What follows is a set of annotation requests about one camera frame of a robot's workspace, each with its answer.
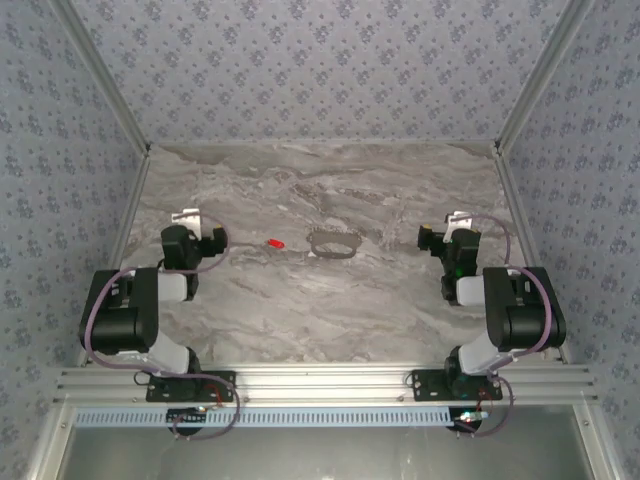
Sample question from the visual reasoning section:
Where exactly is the slotted grey cable duct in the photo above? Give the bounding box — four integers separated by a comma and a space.
73, 405, 454, 430

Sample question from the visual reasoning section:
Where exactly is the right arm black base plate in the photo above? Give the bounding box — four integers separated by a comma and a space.
410, 368, 504, 403

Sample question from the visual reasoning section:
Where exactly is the left black controller board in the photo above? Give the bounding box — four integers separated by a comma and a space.
166, 407, 209, 435

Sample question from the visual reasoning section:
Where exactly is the left aluminium side rail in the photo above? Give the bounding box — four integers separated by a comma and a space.
75, 149, 153, 369

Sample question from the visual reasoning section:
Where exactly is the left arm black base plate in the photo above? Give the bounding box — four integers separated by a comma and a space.
144, 369, 238, 404

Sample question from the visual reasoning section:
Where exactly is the left aluminium corner post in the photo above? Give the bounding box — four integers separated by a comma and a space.
48, 0, 153, 157

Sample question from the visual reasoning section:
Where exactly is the right aluminium side rail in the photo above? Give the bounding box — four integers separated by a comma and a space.
492, 149, 572, 365

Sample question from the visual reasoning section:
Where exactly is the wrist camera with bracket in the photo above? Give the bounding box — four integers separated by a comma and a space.
445, 210, 474, 242
171, 208, 203, 239

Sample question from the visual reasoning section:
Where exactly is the right black controller board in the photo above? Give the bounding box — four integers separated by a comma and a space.
449, 407, 490, 434

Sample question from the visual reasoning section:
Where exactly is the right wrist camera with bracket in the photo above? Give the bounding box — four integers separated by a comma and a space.
445, 210, 474, 242

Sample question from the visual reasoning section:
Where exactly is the grey metal panel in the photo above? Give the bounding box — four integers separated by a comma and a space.
58, 425, 599, 480

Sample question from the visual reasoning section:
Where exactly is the metal key organiser with rings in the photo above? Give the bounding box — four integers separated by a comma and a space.
305, 226, 361, 262

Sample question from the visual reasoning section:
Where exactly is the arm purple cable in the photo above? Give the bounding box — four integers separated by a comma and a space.
449, 213, 559, 439
81, 212, 242, 442

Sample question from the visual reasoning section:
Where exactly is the right aluminium corner post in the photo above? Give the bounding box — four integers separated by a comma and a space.
493, 0, 597, 157

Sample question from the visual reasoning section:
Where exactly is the aluminium corner post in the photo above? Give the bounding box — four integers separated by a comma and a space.
493, 0, 597, 157
48, 0, 153, 157

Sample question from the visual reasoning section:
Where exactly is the right lower aluminium frame post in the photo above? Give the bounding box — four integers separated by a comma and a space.
573, 404, 624, 480

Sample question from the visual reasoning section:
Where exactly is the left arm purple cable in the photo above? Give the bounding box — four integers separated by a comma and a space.
81, 212, 242, 442

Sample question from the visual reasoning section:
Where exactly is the black controller board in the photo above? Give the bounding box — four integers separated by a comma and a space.
449, 407, 490, 434
166, 407, 209, 435

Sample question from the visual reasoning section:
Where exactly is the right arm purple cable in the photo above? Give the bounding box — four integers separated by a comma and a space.
449, 213, 559, 439

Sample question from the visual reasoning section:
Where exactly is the wide aluminium base rail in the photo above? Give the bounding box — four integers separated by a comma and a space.
53, 363, 600, 407

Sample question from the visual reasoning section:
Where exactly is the aluminium side rail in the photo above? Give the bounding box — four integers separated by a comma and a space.
492, 149, 572, 365
75, 149, 153, 369

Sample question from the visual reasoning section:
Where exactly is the left lower aluminium frame post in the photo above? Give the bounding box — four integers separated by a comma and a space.
24, 404, 77, 480

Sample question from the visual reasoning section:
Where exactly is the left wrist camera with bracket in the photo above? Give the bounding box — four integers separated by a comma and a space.
171, 208, 203, 239

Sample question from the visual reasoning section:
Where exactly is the aluminium frame post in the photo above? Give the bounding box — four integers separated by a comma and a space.
24, 404, 77, 480
573, 404, 624, 480

